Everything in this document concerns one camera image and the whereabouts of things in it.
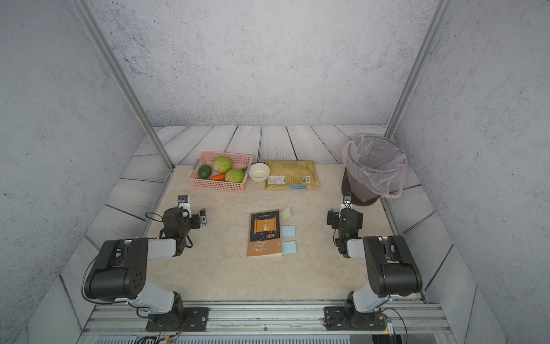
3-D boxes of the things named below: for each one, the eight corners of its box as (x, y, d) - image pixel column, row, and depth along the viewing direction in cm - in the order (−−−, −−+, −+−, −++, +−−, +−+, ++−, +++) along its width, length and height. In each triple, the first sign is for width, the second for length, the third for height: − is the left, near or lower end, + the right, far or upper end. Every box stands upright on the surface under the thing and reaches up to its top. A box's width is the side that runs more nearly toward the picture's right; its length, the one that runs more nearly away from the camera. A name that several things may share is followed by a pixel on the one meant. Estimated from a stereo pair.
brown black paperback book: (245, 256, 89) (245, 253, 87) (250, 213, 103) (249, 210, 101) (281, 256, 89) (281, 253, 87) (281, 213, 103) (281, 210, 101)
